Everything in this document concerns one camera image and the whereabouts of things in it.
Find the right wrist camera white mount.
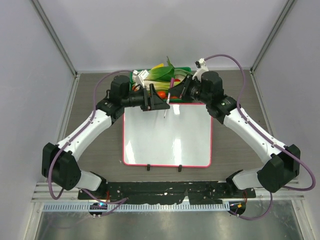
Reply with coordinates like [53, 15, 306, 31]
[192, 58, 209, 81]

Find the left aluminium frame post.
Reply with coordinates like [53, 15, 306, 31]
[30, 0, 77, 77]

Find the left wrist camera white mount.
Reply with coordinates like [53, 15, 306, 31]
[132, 69, 149, 88]

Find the lower celery bok choy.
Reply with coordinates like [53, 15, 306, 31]
[150, 80, 172, 93]

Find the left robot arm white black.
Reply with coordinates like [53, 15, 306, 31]
[41, 75, 170, 200]

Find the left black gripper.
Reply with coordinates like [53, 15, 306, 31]
[122, 83, 170, 112]

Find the pink framed whiteboard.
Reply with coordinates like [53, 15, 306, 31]
[122, 103, 213, 168]

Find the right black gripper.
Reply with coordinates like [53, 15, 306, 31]
[169, 74, 211, 105]

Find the orange carrot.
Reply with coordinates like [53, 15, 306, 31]
[157, 91, 167, 99]

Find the yellow pepper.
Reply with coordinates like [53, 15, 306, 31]
[152, 63, 165, 70]

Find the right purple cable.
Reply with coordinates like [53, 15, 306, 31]
[203, 53, 316, 221]

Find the green plastic tray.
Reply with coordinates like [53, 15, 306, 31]
[129, 66, 198, 103]

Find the upper bok choy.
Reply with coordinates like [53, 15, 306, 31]
[146, 57, 175, 81]

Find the right aluminium frame post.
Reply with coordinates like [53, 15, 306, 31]
[250, 0, 297, 73]

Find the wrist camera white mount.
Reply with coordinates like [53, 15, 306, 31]
[132, 69, 149, 88]
[192, 58, 209, 81]

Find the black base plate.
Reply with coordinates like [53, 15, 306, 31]
[78, 181, 256, 205]

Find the white onion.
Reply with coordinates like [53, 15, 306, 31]
[174, 71, 190, 82]

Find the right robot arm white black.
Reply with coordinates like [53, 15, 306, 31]
[168, 71, 301, 198]

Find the white slotted cable duct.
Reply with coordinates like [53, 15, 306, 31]
[42, 201, 230, 213]

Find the aluminium frame post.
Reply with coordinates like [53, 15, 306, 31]
[30, 0, 77, 77]
[250, 0, 297, 73]

